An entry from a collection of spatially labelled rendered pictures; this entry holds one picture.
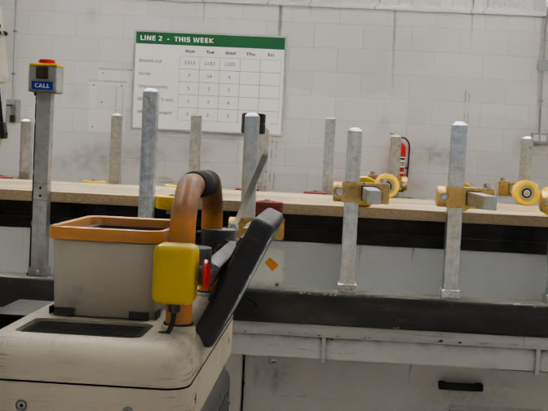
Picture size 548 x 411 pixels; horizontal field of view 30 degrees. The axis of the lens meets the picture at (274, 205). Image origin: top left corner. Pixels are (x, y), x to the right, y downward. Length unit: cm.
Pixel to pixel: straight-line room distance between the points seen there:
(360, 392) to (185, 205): 163
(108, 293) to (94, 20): 868
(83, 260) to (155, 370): 23
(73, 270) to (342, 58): 843
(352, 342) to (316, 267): 27
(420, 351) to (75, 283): 138
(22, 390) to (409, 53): 868
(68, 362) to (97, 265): 18
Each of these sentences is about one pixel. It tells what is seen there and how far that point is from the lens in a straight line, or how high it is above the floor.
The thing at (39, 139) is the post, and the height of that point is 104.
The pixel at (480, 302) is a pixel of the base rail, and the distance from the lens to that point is 251.
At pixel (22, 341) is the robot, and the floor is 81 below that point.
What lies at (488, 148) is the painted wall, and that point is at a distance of 976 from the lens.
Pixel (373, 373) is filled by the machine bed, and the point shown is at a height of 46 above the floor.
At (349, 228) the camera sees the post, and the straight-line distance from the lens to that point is 248.
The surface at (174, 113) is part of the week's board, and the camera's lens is 971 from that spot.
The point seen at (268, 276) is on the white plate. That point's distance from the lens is 249.
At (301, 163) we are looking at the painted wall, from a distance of 963.
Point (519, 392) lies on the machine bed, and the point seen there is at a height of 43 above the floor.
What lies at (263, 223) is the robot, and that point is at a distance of 126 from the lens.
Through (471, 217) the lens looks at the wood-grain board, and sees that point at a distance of 271.
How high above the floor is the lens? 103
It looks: 3 degrees down
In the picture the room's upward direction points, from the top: 3 degrees clockwise
